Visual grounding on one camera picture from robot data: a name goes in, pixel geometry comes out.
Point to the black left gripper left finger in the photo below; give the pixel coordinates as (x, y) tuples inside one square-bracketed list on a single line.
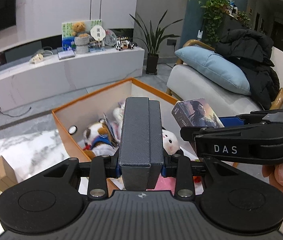
[(102, 169)]

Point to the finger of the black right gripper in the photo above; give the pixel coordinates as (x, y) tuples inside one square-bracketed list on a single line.
[(254, 117), (266, 138)]

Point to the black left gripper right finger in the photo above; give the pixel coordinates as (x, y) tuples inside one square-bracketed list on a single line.
[(178, 166)]

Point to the white crochet bunny toy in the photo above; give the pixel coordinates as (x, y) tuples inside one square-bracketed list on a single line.
[(170, 142)]

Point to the illustrated card box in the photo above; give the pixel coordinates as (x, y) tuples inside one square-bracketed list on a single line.
[(195, 113)]

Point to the red panda plush toy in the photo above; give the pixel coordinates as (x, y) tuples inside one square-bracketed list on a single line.
[(98, 140)]

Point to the dark grey gift box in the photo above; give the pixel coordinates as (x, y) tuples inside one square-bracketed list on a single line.
[(141, 146)]

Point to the orange storage box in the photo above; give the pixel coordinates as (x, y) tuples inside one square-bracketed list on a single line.
[(73, 118)]

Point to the light blue cushion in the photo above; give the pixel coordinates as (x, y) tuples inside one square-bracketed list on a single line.
[(216, 68)]

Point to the black jacket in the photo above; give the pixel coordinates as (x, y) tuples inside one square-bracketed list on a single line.
[(251, 52)]

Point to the potted long-leaf plant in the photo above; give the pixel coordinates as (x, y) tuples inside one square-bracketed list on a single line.
[(152, 38)]

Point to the brown cardboard box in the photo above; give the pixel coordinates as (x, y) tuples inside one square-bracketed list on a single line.
[(7, 175)]

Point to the white power strip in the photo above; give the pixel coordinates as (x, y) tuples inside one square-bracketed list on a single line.
[(37, 58)]

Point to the green leafy vine plant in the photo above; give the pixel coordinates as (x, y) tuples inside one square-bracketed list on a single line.
[(214, 11)]

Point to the white round fan sign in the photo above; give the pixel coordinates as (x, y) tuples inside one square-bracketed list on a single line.
[(98, 33)]

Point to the small teddy bear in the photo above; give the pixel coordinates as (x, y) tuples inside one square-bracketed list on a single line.
[(79, 29)]

